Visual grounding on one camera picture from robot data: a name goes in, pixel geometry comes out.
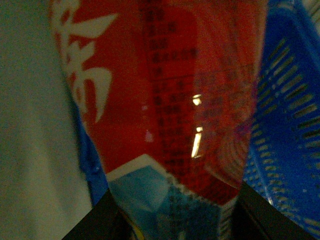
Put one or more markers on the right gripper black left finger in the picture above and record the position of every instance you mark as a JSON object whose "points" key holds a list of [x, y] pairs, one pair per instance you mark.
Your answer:
{"points": [[103, 222]]}

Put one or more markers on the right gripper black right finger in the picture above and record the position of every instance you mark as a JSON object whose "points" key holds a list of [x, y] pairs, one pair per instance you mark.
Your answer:
{"points": [[254, 218]]}

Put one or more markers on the red label iced tea bottle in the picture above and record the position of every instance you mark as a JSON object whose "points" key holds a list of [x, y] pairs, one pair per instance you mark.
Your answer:
{"points": [[166, 91]]}

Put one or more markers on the blue plastic basket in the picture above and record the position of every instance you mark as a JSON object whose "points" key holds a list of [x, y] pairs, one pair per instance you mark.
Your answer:
{"points": [[283, 161]]}

